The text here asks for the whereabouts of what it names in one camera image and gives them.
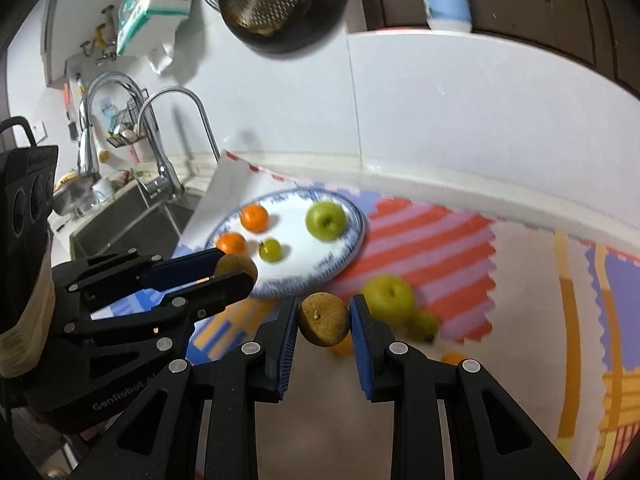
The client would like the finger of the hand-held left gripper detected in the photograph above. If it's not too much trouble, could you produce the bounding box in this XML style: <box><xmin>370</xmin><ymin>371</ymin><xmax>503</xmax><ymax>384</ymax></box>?
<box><xmin>55</xmin><ymin>270</ymin><xmax>257</xmax><ymax>361</ymax></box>
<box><xmin>52</xmin><ymin>249</ymin><xmax>226</xmax><ymax>311</ymax></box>

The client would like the black wire basket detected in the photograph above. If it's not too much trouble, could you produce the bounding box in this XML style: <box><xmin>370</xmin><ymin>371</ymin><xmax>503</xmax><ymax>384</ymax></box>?
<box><xmin>105</xmin><ymin>89</ymin><xmax>151</xmax><ymax>148</ymax></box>

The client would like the blue rimmed white plate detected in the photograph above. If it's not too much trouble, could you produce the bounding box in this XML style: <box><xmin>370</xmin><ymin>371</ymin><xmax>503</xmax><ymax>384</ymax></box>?
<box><xmin>202</xmin><ymin>187</ymin><xmax>366</xmax><ymax>301</ymax></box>

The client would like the brown kiwi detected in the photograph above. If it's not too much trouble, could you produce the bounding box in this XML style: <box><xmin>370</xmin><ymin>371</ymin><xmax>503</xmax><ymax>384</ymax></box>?
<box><xmin>298</xmin><ymin>292</ymin><xmax>351</xmax><ymax>348</ymax></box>
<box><xmin>214</xmin><ymin>253</ymin><xmax>259</xmax><ymax>286</ymax></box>

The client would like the wall hook rack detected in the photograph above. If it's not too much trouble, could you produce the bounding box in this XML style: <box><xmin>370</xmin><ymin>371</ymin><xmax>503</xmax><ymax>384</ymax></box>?
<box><xmin>80</xmin><ymin>5</ymin><xmax>119</xmax><ymax>66</ymax></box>

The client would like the colourful patterned table mat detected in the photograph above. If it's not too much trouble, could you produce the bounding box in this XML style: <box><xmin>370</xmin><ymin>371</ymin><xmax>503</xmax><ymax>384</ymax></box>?
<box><xmin>90</xmin><ymin>150</ymin><xmax>640</xmax><ymax>480</ymax></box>

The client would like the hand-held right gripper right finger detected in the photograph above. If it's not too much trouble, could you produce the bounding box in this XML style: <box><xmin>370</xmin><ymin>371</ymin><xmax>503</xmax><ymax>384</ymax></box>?
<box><xmin>348</xmin><ymin>294</ymin><xmax>576</xmax><ymax>480</ymax></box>

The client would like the teal and white box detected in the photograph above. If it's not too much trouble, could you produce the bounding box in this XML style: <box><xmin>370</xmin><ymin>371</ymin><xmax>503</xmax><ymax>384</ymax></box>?
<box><xmin>116</xmin><ymin>0</ymin><xmax>196</xmax><ymax>56</ymax></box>

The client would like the white cup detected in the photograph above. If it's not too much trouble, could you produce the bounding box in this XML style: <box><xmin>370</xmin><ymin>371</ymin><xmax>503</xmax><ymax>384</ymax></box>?
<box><xmin>91</xmin><ymin>176</ymin><xmax>114</xmax><ymax>204</ymax></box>

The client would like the green apple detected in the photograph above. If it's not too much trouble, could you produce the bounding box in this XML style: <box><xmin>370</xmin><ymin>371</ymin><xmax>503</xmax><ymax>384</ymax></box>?
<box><xmin>362</xmin><ymin>275</ymin><xmax>416</xmax><ymax>328</ymax></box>
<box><xmin>305</xmin><ymin>201</ymin><xmax>348</xmax><ymax>241</ymax></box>

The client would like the thin gooseneck faucet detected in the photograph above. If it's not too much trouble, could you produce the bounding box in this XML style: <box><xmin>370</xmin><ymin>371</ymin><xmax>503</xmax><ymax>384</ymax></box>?
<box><xmin>136</xmin><ymin>86</ymin><xmax>222</xmax><ymax>166</ymax></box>

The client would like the large chrome faucet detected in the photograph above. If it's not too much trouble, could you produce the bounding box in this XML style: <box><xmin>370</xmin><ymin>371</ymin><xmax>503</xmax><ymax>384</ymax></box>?
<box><xmin>77</xmin><ymin>71</ymin><xmax>183</xmax><ymax>200</ymax></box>

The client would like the small green tomato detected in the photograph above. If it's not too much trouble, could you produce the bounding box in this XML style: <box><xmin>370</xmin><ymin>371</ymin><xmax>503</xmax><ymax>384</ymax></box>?
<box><xmin>406</xmin><ymin>310</ymin><xmax>441</xmax><ymax>343</ymax></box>
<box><xmin>258</xmin><ymin>238</ymin><xmax>283</xmax><ymax>264</ymax></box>

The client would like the black frying pan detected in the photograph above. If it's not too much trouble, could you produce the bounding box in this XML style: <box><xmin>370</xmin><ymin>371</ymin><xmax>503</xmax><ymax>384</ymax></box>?
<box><xmin>218</xmin><ymin>0</ymin><xmax>353</xmax><ymax>56</ymax></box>

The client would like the white plastic bag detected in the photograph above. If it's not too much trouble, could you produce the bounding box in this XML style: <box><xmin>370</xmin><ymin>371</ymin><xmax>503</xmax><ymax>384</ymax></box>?
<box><xmin>147</xmin><ymin>35</ymin><xmax>177</xmax><ymax>75</ymax></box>

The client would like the stainless steel sink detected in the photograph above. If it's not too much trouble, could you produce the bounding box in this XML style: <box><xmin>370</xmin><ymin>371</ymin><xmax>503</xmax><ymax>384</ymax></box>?
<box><xmin>70</xmin><ymin>187</ymin><xmax>201</xmax><ymax>261</ymax></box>

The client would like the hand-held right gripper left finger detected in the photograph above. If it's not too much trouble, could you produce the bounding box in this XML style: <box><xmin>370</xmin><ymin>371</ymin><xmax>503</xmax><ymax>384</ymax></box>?
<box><xmin>65</xmin><ymin>294</ymin><xmax>301</xmax><ymax>480</ymax></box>

